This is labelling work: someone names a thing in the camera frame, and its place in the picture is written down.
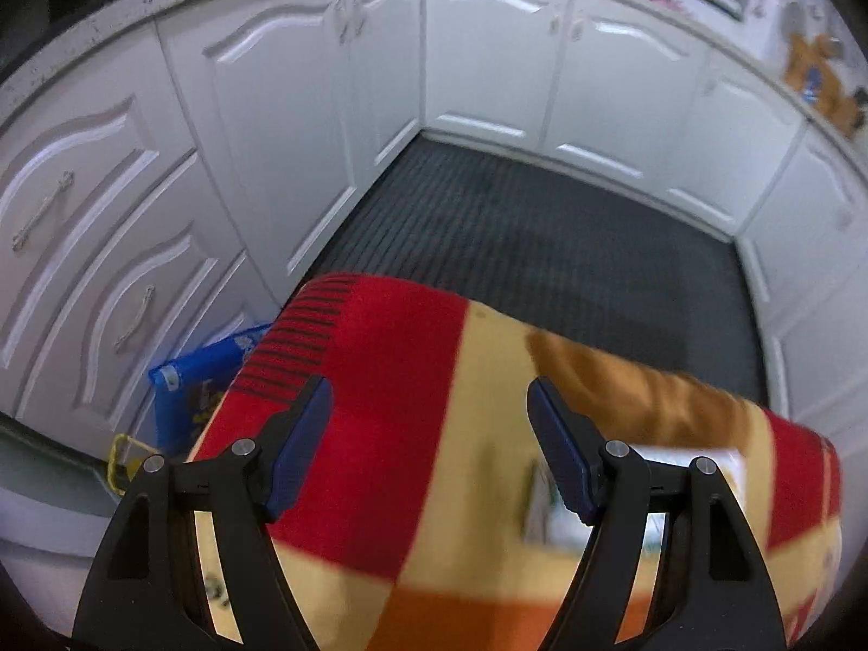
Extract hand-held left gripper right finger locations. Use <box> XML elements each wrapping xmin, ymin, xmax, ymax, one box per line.
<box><xmin>527</xmin><ymin>378</ymin><xmax>789</xmax><ymax>651</ymax></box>

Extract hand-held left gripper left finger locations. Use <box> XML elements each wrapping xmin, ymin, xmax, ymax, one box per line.
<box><xmin>71</xmin><ymin>374</ymin><xmax>335</xmax><ymax>651</ymax></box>

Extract blue plastic bag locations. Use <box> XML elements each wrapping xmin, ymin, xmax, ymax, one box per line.
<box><xmin>149</xmin><ymin>324</ymin><xmax>272</xmax><ymax>455</ymax></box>

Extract red yellow printed blanket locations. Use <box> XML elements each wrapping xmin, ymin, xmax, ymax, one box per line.
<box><xmin>184</xmin><ymin>272</ymin><xmax>843</xmax><ymax>651</ymax></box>

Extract dark ribbed floor mat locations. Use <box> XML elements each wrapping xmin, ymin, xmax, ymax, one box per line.
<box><xmin>308</xmin><ymin>132</ymin><xmax>770</xmax><ymax>414</ymax></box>

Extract white grey box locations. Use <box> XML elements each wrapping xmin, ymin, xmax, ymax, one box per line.
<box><xmin>0</xmin><ymin>413</ymin><xmax>126</xmax><ymax>625</ymax></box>

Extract white kitchen cabinets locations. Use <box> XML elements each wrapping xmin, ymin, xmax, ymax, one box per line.
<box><xmin>0</xmin><ymin>0</ymin><xmax>868</xmax><ymax>449</ymax></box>

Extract orange brown object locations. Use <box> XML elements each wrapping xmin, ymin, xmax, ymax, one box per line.
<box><xmin>783</xmin><ymin>33</ymin><xmax>864</xmax><ymax>124</ymax></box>

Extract yellow strap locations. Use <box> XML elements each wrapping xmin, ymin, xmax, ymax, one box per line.
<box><xmin>107</xmin><ymin>434</ymin><xmax>160</xmax><ymax>493</ymax></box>

